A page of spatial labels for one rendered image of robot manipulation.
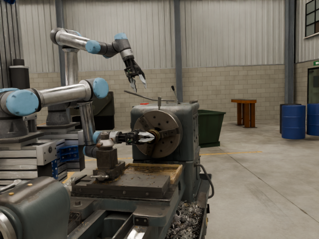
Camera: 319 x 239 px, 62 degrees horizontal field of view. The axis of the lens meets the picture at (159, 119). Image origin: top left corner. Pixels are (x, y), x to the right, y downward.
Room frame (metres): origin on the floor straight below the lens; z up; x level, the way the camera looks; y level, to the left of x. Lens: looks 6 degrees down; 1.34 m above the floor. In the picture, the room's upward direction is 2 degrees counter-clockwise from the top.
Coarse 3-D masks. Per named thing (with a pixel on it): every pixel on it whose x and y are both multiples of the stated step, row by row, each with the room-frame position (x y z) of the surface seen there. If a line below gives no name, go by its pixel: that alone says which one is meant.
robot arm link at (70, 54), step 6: (66, 30) 1.84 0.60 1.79; (72, 30) 1.90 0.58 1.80; (66, 48) 1.86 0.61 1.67; (72, 48) 1.87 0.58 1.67; (66, 54) 1.88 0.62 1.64; (72, 54) 1.88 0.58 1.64; (66, 60) 1.88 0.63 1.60; (72, 60) 1.88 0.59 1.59; (66, 66) 1.88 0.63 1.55; (72, 66) 1.88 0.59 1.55; (66, 72) 1.89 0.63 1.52; (72, 72) 1.88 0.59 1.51; (66, 78) 1.89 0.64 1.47; (72, 78) 1.88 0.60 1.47; (66, 84) 1.89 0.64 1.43; (72, 84) 1.89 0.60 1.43; (72, 102) 1.86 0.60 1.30
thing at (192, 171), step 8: (136, 160) 1.94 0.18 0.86; (160, 160) 1.88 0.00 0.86; (184, 168) 1.82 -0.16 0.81; (192, 168) 1.86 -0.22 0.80; (184, 176) 1.82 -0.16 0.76; (192, 176) 1.85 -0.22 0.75; (192, 184) 1.84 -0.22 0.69; (184, 192) 1.82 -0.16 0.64; (192, 192) 1.83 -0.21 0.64; (184, 200) 1.82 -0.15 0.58; (192, 200) 1.83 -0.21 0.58
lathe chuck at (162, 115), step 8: (152, 112) 1.72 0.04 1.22; (160, 112) 1.71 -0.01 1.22; (168, 112) 1.74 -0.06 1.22; (152, 120) 1.72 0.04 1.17; (160, 120) 1.71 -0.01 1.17; (168, 120) 1.69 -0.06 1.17; (176, 120) 1.71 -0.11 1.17; (136, 128) 1.75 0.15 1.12; (160, 128) 1.71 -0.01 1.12; (168, 128) 1.69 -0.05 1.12; (176, 136) 1.68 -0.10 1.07; (144, 144) 1.73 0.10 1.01; (160, 144) 1.71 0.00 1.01; (168, 144) 1.70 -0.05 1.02; (176, 144) 1.68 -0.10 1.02; (144, 152) 1.74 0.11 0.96; (160, 152) 1.71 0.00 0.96; (168, 152) 1.70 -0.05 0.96
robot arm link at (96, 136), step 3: (96, 132) 1.56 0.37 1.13; (99, 132) 1.56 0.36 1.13; (102, 132) 1.55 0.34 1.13; (108, 132) 1.54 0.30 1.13; (93, 135) 1.56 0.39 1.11; (96, 135) 1.55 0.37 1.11; (99, 135) 1.54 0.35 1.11; (93, 138) 1.55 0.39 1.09; (96, 138) 1.54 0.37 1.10; (99, 138) 1.54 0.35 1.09; (96, 141) 1.55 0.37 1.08
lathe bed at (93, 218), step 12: (180, 180) 1.68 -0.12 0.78; (180, 192) 1.65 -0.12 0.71; (96, 216) 1.02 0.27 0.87; (108, 216) 1.08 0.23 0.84; (120, 216) 1.07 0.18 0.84; (132, 216) 1.02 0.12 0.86; (72, 228) 0.97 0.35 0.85; (84, 228) 0.93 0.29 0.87; (96, 228) 0.99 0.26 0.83; (108, 228) 1.06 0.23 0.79; (120, 228) 0.97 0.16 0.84; (132, 228) 0.96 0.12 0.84; (144, 228) 0.91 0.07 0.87; (156, 228) 1.08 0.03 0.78; (168, 228) 1.24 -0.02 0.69
